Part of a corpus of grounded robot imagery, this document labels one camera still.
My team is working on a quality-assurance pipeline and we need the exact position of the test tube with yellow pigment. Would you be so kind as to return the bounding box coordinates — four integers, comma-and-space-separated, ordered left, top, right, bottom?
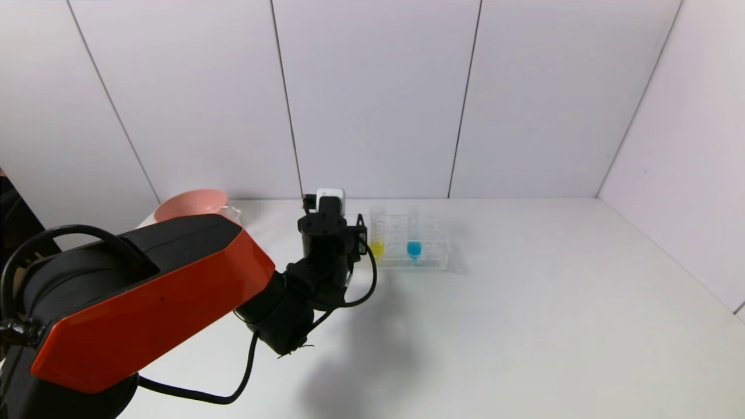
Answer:
370, 207, 386, 261

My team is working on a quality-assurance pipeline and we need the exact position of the test tube with blue pigment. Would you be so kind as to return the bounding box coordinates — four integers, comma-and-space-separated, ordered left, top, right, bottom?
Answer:
407, 207, 424, 261

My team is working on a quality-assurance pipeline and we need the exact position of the clear acrylic test tube rack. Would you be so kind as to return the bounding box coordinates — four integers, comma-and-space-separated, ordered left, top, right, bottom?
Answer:
367, 213, 450, 272

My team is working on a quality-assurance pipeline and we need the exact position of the pink bowl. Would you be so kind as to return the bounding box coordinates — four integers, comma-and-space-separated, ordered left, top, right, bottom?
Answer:
154, 189, 229, 223

